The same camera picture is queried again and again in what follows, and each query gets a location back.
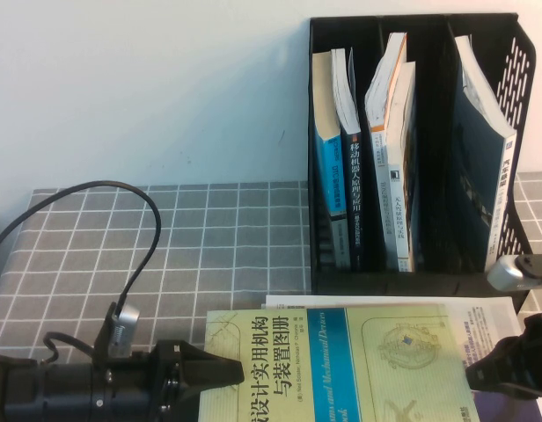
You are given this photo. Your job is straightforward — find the dark-cover white-spine car book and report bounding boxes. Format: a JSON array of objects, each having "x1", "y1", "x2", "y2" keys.
[{"x1": 446, "y1": 35, "x2": 517, "y2": 273}]

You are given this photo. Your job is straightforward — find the navy-spine book white characters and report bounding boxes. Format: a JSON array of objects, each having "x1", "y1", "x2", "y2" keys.
[{"x1": 330, "y1": 47, "x2": 363, "y2": 272}]

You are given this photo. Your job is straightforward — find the yellow-green mechanical devices book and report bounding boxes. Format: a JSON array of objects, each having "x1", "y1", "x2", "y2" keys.
[{"x1": 196, "y1": 302, "x2": 486, "y2": 422}]

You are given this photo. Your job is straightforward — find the black plastic book stand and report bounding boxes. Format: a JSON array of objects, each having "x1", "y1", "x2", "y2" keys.
[{"x1": 308, "y1": 13, "x2": 538, "y2": 309}]

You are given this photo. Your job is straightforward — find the grey checked tablecloth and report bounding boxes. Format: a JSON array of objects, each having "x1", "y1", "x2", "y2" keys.
[{"x1": 0, "y1": 170, "x2": 542, "y2": 422}]

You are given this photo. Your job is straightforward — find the black left camera bracket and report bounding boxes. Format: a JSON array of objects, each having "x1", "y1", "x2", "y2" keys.
[{"x1": 93, "y1": 302, "x2": 122, "y2": 367}]

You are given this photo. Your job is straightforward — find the black left camera cable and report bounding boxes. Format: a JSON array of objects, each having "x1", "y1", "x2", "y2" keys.
[{"x1": 0, "y1": 179, "x2": 163, "y2": 318}]

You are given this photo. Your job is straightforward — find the black camera bracket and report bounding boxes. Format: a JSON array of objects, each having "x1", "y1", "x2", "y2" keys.
[
  {"x1": 515, "y1": 251, "x2": 542, "y2": 283},
  {"x1": 93, "y1": 302, "x2": 122, "y2": 367}
]

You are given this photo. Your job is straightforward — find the white-spine blue-cover book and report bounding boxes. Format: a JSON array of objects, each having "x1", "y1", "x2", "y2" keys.
[{"x1": 382, "y1": 61, "x2": 420, "y2": 273}]

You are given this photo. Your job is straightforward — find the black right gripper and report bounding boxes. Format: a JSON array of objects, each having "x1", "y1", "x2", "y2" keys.
[{"x1": 465, "y1": 310, "x2": 542, "y2": 402}]

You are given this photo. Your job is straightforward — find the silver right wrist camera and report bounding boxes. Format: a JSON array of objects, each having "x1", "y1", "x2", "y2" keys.
[{"x1": 486, "y1": 254, "x2": 530, "y2": 293}]

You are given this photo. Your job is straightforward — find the white magazine with man portrait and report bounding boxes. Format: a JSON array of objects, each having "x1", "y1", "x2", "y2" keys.
[{"x1": 265, "y1": 293, "x2": 542, "y2": 422}]

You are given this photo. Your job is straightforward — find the orange-edged grey-spine book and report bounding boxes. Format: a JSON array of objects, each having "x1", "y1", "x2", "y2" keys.
[{"x1": 363, "y1": 33, "x2": 408, "y2": 270}]

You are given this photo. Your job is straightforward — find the thin black left gripper cable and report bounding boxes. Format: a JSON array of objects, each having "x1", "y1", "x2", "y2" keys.
[{"x1": 41, "y1": 331, "x2": 100, "y2": 367}]

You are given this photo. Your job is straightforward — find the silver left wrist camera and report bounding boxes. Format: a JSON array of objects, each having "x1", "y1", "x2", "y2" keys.
[{"x1": 108, "y1": 302, "x2": 142, "y2": 357}]

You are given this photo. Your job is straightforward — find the cyan-spine book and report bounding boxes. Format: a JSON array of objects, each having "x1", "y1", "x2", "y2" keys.
[{"x1": 311, "y1": 51, "x2": 352, "y2": 270}]

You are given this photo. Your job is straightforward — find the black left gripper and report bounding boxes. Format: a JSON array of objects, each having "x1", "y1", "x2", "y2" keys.
[{"x1": 91, "y1": 338, "x2": 245, "y2": 422}]

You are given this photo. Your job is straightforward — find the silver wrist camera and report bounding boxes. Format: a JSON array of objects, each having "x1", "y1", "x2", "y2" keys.
[
  {"x1": 486, "y1": 254, "x2": 530, "y2": 293},
  {"x1": 108, "y1": 302, "x2": 142, "y2": 357}
]

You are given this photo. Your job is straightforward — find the black right camera bracket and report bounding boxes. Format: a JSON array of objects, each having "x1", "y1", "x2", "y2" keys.
[{"x1": 515, "y1": 251, "x2": 542, "y2": 283}]

